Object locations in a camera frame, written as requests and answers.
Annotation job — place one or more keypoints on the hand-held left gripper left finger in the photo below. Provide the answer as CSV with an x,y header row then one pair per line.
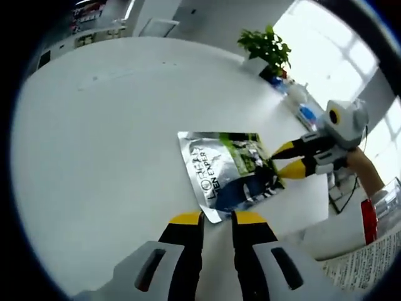
x,y
181,251

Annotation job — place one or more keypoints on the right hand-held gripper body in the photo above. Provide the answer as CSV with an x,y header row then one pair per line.
x,y
344,125

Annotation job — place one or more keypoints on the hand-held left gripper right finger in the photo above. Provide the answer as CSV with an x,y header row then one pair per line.
x,y
250,251

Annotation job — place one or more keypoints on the green black skincare sachet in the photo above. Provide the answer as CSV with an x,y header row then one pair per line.
x,y
213,175

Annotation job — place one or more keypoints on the white skincare tube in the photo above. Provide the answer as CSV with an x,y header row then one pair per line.
x,y
369,263

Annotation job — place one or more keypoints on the person's right hand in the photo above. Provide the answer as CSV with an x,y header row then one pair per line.
x,y
357,163

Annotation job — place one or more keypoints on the blue white packet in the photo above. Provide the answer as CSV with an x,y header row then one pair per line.
x,y
308,113

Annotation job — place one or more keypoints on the black box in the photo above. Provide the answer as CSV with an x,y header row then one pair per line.
x,y
270,72

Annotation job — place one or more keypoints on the potted green plant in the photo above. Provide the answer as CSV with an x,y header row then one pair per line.
x,y
266,47

